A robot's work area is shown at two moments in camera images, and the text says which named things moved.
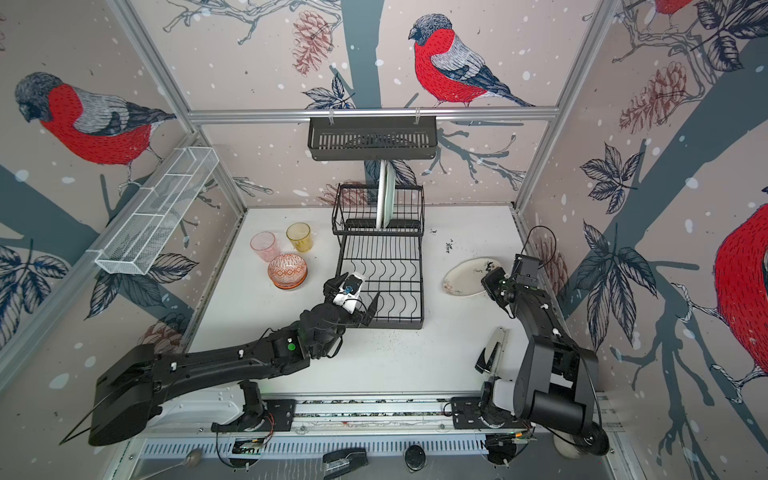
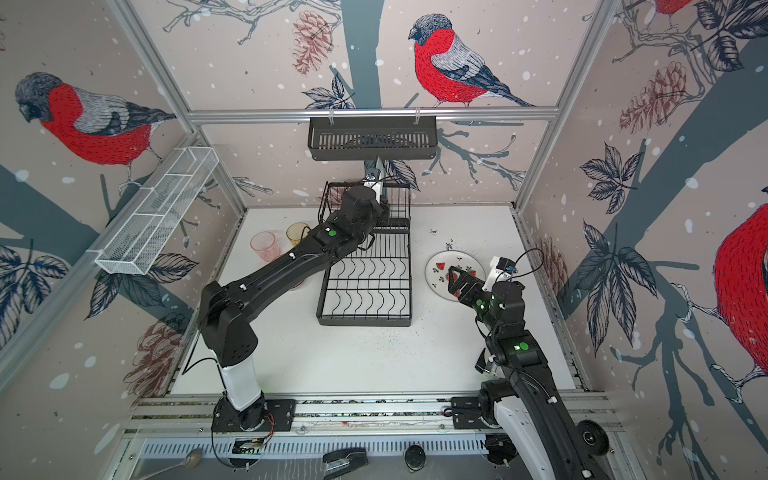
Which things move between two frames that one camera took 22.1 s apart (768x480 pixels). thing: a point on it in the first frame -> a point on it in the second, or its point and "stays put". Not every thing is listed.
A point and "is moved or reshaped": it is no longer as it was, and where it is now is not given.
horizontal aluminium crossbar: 375,115 stays put
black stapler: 340,462 stays put
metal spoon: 191,459 stays put
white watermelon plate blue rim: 380,200 -> 437,270
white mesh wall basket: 135,242 stays put
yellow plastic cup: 300,236 stays put
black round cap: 414,458 stays put
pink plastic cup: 264,244 stays put
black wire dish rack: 381,229 is moved or reshaped
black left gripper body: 341,319 -> 378,215
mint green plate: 390,193 -> 377,187
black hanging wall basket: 365,140 stays put
